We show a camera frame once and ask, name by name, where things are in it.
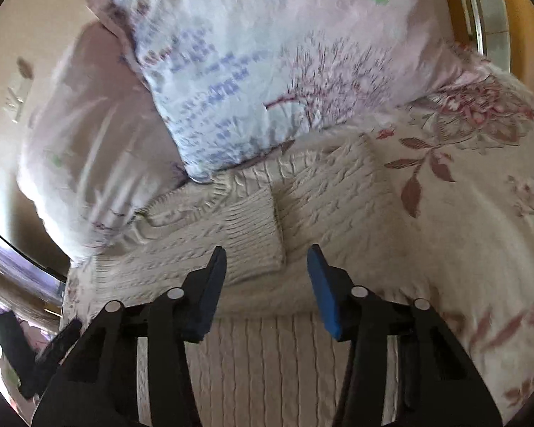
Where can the floral bed sheet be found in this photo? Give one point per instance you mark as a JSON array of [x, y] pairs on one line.
[[471, 231]]

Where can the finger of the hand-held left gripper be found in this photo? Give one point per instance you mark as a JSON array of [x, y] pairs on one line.
[[60, 342], [13, 347]]

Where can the pillow with blue tree print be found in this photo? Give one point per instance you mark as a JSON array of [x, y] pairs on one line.
[[249, 75]]

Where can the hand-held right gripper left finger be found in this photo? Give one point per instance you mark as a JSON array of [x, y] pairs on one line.
[[204, 302]]

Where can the black television screen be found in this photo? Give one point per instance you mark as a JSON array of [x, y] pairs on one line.
[[22, 271]]

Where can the pink floral pillow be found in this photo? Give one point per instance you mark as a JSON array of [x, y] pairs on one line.
[[84, 142]]

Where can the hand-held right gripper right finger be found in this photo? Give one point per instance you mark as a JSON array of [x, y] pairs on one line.
[[325, 293]]

